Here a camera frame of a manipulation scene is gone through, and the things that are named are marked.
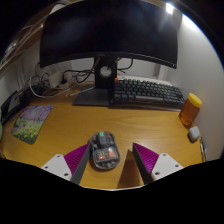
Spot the white earbuds case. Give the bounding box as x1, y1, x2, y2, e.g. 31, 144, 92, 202
187, 125, 201, 143

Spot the white cable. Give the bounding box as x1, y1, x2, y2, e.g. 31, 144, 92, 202
28, 70, 78, 100

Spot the black desktop stand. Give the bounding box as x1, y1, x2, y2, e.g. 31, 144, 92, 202
0, 89, 33, 126

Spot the dark mechanical keyboard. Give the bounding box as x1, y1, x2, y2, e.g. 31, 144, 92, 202
109, 77, 186, 111

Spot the transparent computer mouse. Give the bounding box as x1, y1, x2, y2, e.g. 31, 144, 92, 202
89, 130, 121, 171

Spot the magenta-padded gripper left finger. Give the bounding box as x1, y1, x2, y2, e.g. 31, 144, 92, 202
41, 142, 92, 186

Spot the white power strip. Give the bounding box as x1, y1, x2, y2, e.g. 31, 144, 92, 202
49, 70, 78, 90

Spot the black curved monitor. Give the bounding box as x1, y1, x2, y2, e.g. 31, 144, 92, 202
39, 5, 180, 108

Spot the bright light bar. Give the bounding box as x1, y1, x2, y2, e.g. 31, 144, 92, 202
165, 2, 176, 15

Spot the silver mini computer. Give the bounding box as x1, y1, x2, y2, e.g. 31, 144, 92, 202
6, 91, 24, 115

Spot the black cable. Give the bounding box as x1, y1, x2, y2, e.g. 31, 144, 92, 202
62, 67, 98, 85

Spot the dark slim pen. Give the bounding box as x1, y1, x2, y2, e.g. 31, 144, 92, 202
199, 136, 208, 163

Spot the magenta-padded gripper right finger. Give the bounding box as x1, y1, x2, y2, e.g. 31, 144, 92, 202
131, 142, 185, 185

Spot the landscape print mouse pad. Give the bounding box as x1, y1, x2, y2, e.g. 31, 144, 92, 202
10, 105, 54, 145

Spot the amber bottle with yellow lid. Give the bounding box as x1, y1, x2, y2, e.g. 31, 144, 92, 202
178, 92, 203, 127

